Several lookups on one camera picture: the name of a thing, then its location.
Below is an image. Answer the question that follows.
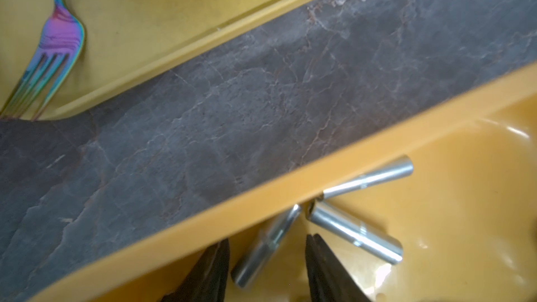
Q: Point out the iridescent rainbow fork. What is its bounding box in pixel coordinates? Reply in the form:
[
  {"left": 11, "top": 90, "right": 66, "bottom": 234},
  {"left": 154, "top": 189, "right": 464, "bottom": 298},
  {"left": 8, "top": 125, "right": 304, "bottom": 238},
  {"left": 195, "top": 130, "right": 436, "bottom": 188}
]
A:
[{"left": 1, "top": 0, "right": 85, "bottom": 120}]

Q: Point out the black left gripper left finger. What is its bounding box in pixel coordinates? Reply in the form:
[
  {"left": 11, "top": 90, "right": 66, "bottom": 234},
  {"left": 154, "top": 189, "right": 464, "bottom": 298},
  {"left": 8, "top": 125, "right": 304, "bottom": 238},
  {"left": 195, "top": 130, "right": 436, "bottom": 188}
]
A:
[{"left": 161, "top": 239, "right": 230, "bottom": 301}]

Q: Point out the chrome socket slim angled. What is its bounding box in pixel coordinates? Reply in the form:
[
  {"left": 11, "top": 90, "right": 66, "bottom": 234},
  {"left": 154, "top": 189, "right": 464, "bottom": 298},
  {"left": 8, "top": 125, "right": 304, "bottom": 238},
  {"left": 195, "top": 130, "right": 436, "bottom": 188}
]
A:
[{"left": 320, "top": 155, "right": 414, "bottom": 200}]

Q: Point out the yellow plastic tray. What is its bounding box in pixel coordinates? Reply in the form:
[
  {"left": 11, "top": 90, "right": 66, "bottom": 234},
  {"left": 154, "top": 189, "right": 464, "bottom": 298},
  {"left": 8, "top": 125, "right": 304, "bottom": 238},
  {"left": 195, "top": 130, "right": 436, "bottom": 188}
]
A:
[{"left": 0, "top": 0, "right": 385, "bottom": 122}]

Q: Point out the chrome socket slim upper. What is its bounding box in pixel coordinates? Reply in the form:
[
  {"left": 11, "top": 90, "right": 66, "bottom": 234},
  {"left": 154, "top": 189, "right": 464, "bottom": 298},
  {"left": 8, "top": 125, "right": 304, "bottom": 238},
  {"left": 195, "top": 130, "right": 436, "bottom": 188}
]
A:
[{"left": 306, "top": 200, "right": 404, "bottom": 265}]

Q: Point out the yellow plastic storage box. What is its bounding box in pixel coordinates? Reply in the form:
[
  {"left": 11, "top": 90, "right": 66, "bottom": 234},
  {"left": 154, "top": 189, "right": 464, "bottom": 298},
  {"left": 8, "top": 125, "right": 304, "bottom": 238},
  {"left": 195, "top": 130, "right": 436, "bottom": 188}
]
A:
[{"left": 35, "top": 64, "right": 536, "bottom": 301}]

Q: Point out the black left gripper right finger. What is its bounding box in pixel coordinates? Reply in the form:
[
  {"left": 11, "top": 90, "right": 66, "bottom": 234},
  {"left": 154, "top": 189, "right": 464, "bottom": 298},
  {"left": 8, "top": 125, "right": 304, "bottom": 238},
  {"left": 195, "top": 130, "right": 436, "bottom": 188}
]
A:
[{"left": 305, "top": 233, "right": 371, "bottom": 302}]

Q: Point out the thin chrome socket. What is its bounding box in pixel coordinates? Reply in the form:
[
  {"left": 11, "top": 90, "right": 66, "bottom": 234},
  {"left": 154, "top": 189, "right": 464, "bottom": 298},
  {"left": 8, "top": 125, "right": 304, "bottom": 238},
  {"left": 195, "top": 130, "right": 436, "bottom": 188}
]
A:
[{"left": 231, "top": 204, "right": 302, "bottom": 289}]

